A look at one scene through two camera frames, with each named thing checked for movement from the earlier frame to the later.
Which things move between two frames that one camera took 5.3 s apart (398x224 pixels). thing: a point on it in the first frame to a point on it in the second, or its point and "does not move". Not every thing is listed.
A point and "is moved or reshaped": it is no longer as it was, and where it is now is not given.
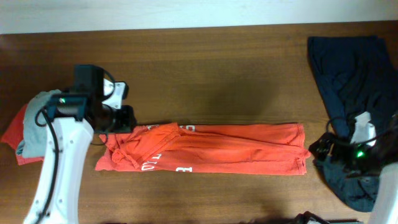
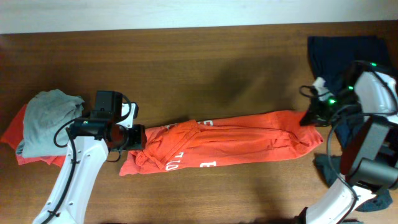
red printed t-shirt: x=262 y=149 is moved or reshaped
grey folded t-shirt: x=33 y=144 does not move
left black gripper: x=126 y=123 to x=138 y=141
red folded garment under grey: x=13 y=135 does not move
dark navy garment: x=357 y=74 does not move
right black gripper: x=338 y=157 to x=314 y=113
